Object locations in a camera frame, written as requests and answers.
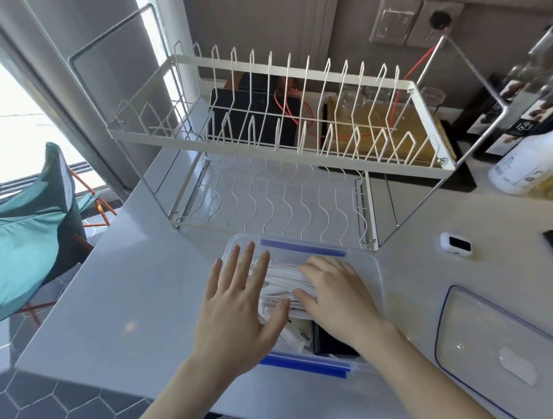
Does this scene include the person's right forearm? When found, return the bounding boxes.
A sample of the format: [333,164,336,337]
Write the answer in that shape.
[359,319,497,419]

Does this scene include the teal folding chair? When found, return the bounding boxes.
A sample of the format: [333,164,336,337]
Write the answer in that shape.
[0,142,118,323]

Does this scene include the black plug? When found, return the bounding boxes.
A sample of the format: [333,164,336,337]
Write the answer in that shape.
[429,11,452,32]

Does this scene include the window frame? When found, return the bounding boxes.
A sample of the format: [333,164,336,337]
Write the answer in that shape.
[0,0,143,203]

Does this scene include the white cable bundle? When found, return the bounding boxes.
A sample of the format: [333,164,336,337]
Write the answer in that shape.
[248,258,320,322]

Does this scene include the white two-tier dish rack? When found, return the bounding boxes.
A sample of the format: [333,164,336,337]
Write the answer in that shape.
[68,3,511,252]

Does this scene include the small white case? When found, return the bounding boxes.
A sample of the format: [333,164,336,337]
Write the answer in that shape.
[440,232,475,260]

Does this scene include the clear storage box blue clips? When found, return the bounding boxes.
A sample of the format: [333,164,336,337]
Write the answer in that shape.
[215,233,388,381]

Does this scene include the grey wall switch plate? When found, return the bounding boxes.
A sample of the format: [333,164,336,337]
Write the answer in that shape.
[368,0,424,46]

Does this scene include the black flat device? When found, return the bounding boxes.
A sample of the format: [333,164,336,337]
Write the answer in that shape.
[312,320,360,359]

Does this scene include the person's right hand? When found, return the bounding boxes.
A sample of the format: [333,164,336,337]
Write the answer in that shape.
[294,256,396,352]

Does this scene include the person's left hand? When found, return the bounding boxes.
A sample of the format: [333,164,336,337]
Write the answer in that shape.
[192,242,291,368]

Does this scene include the red cable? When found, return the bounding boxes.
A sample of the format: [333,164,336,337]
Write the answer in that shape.
[274,25,453,140]

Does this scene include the white labelled charger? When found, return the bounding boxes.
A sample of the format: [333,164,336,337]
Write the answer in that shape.
[283,319,315,348]

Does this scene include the grey wall socket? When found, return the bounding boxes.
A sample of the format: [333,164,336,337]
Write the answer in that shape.
[405,0,465,49]

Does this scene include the clear drinking glass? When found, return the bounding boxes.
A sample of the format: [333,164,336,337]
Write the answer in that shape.
[417,86,446,118]

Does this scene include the black printed box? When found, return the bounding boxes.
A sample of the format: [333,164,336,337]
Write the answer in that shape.
[468,73,553,161]

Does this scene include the clear plastic box lid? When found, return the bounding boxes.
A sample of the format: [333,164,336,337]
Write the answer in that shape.
[434,285,553,419]

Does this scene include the white plastic bottle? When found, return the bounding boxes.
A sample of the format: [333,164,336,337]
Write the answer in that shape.
[488,129,553,197]

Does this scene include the person's left forearm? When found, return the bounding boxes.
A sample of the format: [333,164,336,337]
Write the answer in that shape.
[139,352,261,419]

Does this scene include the black appliance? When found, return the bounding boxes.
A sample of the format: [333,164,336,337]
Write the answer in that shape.
[207,73,302,148]

